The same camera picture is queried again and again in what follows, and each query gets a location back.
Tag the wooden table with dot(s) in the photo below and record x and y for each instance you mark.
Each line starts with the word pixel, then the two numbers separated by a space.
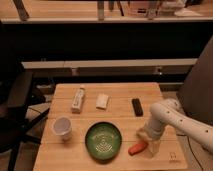
pixel 57 155

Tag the black remote control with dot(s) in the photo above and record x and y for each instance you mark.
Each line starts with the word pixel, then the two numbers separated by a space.
pixel 137 107

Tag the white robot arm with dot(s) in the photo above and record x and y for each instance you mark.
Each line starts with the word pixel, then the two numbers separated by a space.
pixel 166 112

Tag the grey chair back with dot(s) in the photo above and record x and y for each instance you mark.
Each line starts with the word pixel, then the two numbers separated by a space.
pixel 196 93

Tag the green plate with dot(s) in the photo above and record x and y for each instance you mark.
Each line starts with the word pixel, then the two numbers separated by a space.
pixel 103 141

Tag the white paper cup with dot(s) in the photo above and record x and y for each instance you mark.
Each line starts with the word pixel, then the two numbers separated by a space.
pixel 62 128

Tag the white sponge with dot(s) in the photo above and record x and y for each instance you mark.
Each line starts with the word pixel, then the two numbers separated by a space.
pixel 102 101

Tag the black office chair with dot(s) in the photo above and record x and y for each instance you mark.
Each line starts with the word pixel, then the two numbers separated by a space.
pixel 17 93

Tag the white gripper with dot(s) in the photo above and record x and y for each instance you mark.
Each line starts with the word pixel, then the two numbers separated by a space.
pixel 152 137

